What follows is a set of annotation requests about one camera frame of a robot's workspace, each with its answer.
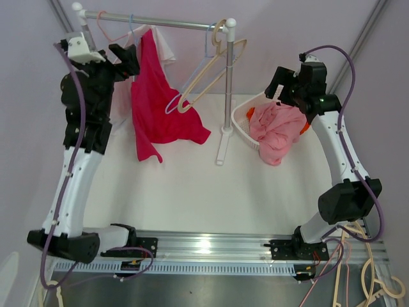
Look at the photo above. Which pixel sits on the pink wire hanger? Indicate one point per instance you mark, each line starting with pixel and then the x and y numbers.
pixel 104 30

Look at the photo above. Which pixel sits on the white perforated plastic basket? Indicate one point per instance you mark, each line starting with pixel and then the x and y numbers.
pixel 240 120

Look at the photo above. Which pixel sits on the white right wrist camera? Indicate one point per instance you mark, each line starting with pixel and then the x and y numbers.
pixel 308 58

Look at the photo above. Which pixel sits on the white slotted cable duct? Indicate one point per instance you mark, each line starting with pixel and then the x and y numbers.
pixel 190 268

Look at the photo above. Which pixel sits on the silver clothes rack rail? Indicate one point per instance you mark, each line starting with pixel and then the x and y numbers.
pixel 149 21

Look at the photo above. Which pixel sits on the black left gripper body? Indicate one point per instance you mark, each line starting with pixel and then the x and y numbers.
pixel 104 73

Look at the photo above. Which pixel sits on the blue plastic hanger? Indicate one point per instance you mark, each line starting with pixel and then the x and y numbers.
pixel 172 106

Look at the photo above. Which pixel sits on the beige hanger bottom left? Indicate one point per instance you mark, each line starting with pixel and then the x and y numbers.
pixel 55 288

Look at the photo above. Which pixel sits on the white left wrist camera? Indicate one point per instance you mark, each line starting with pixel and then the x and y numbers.
pixel 80 51

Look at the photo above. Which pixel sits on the magenta t shirt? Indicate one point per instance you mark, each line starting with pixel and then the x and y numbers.
pixel 150 94

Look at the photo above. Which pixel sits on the white rack base foot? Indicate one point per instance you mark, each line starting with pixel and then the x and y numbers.
pixel 223 147

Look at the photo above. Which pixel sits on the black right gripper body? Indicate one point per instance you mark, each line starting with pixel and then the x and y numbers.
pixel 299 92

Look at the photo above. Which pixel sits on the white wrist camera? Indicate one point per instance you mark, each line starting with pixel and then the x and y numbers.
pixel 308 58
pixel 80 51

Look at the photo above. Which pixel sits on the pink t shirt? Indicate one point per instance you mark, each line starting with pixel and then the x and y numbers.
pixel 276 128

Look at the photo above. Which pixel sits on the silver rack upright pole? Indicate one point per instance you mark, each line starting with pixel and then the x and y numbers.
pixel 230 38

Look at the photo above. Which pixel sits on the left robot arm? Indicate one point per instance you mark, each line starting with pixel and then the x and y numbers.
pixel 86 93

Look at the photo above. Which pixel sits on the orange t shirt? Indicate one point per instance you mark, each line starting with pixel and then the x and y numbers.
pixel 250 113

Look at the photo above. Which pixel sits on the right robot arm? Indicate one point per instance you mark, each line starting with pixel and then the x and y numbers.
pixel 352 192

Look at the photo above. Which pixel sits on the aluminium mounting rail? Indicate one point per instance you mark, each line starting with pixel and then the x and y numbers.
pixel 216 247

